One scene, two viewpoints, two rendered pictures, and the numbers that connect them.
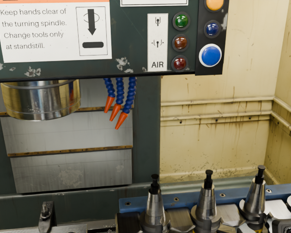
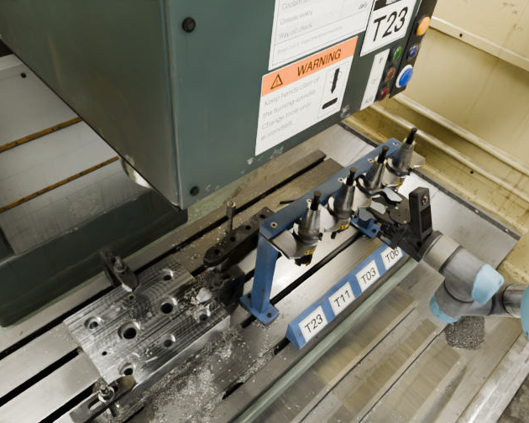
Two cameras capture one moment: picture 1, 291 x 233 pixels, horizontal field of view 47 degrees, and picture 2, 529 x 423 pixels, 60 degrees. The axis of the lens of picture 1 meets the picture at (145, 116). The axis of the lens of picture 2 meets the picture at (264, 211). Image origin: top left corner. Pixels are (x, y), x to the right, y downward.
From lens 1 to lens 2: 0.54 m
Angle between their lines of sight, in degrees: 40
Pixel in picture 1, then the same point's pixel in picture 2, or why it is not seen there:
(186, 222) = (332, 220)
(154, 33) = (374, 72)
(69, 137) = (76, 158)
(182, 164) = not seen: hidden behind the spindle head
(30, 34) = (285, 115)
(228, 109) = not seen: hidden behind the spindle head
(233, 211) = (358, 193)
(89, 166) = (107, 183)
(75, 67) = (310, 131)
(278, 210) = (386, 176)
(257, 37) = not seen: outside the picture
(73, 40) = (316, 106)
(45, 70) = (287, 146)
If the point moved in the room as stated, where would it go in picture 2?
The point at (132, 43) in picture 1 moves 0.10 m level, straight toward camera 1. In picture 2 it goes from (357, 88) to (414, 127)
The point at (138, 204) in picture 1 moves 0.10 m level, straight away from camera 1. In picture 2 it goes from (284, 221) to (255, 192)
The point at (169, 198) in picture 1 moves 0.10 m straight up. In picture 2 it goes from (303, 202) to (311, 168)
